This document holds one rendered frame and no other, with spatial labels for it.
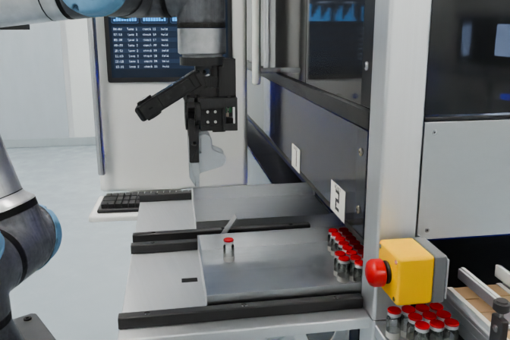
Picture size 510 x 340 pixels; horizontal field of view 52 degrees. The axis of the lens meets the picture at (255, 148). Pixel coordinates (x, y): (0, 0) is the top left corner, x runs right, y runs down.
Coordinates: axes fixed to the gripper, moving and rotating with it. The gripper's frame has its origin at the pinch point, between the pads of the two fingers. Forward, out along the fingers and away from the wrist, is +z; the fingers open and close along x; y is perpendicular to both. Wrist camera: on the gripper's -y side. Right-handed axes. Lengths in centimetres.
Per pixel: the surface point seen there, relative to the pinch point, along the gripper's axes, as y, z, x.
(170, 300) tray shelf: -4.4, 21.6, -0.3
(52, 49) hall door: -132, -1, 543
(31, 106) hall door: -160, 63, 543
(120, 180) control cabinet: -21, 25, 90
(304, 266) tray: 21.7, 21.4, 8.4
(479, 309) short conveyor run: 41.1, 16.5, -19.5
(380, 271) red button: 25.1, 9.0, -19.8
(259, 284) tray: 11.7, 21.4, 2.4
